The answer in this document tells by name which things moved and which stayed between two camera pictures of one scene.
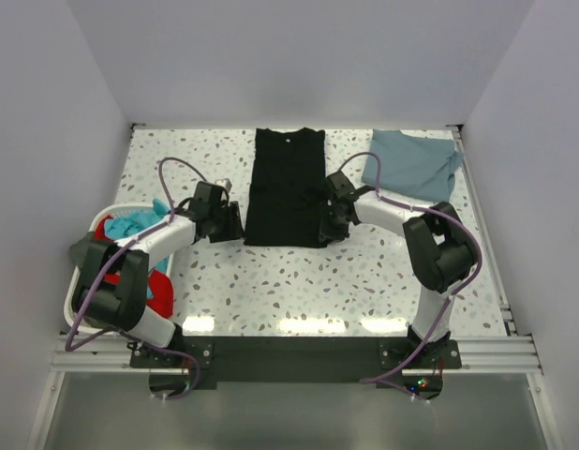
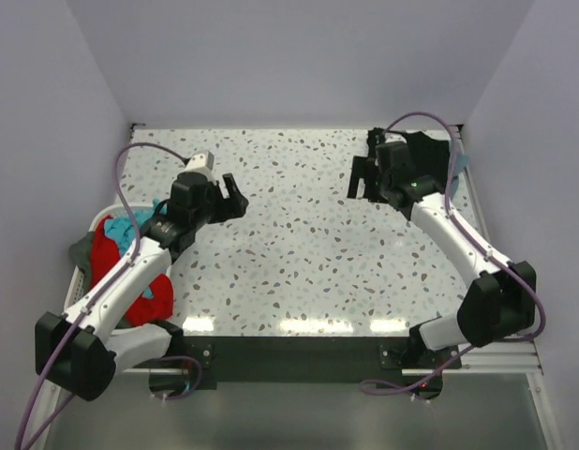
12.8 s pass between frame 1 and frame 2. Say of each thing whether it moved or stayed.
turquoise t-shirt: stayed
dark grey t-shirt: stayed
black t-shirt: moved
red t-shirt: stayed
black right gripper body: moved
